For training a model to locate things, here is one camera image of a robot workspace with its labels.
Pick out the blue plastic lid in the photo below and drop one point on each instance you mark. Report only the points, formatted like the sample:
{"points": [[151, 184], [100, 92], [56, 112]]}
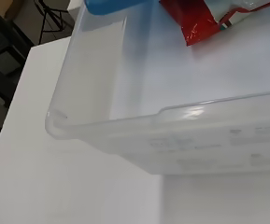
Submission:
{"points": [[109, 6]]}

